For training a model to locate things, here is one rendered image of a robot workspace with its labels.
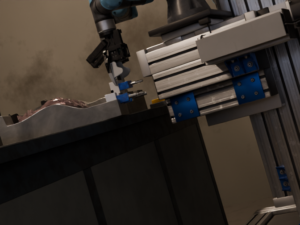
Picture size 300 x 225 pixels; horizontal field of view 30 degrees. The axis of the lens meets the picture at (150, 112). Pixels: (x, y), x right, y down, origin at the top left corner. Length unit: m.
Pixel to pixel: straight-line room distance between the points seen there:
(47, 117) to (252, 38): 0.71
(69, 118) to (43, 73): 2.85
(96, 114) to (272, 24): 0.63
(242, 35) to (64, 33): 3.04
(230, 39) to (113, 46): 0.65
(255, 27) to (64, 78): 3.09
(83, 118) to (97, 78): 2.57
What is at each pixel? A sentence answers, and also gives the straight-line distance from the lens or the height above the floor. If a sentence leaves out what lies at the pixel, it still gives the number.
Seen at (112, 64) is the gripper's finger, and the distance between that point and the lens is 2.17.
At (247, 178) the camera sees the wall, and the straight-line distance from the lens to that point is 4.02.
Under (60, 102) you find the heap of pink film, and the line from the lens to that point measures 1.92.
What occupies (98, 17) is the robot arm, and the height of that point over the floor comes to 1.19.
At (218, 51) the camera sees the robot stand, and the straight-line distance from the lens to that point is 1.66.
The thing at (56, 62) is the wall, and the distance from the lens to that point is 4.61.
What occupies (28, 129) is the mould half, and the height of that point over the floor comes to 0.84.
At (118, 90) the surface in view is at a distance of 2.18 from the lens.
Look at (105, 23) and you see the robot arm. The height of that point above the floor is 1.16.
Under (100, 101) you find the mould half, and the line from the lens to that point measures 2.16.
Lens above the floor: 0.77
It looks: level
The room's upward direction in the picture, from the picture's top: 16 degrees counter-clockwise
